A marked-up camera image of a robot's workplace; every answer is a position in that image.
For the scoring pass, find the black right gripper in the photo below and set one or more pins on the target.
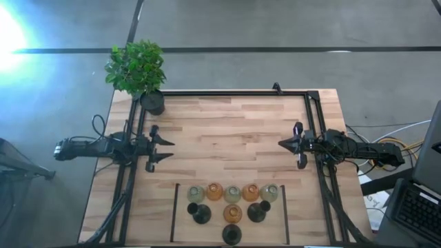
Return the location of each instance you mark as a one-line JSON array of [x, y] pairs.
[[305, 144]]

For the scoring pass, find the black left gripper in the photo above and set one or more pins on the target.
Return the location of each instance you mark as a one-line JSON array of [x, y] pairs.
[[146, 149]]

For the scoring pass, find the green glass candle holder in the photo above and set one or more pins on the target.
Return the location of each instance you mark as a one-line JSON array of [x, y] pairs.
[[195, 194], [269, 193], [232, 194]]

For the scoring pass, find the amber glass candle holder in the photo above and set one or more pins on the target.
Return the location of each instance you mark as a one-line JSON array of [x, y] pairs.
[[214, 191], [232, 214], [250, 192]]

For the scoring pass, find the tall black candlestick holder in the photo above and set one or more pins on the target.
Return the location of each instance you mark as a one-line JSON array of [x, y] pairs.
[[203, 215]]

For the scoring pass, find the medium black candlestick holder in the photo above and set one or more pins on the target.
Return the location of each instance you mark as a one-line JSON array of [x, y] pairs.
[[255, 213]]

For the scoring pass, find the dark chess piece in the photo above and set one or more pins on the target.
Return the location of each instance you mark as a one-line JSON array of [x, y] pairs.
[[232, 237]]

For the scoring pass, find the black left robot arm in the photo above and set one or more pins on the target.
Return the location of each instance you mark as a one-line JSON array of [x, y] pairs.
[[96, 149]]

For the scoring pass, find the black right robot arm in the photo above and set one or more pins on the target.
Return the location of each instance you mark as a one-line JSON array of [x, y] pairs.
[[361, 151]]

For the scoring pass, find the black plant pot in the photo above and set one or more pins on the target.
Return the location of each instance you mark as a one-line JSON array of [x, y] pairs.
[[152, 102]]

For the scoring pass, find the green leafy plant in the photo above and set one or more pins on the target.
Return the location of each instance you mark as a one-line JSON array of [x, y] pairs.
[[136, 67]]

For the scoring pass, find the white paper sheet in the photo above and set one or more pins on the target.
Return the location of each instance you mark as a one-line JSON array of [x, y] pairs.
[[373, 204]]

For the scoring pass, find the black metal bar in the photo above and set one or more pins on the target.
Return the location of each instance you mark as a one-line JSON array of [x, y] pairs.
[[386, 182]]

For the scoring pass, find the black metal stand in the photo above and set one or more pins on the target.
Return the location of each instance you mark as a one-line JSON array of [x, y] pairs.
[[34, 169]]

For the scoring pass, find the grey laptop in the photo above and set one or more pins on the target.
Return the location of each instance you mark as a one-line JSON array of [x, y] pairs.
[[418, 210]]

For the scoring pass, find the small black camera mount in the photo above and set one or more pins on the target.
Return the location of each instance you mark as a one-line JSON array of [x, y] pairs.
[[276, 88]]

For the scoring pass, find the black aluminium rig frame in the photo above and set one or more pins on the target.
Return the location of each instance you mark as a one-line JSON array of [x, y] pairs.
[[220, 93]]

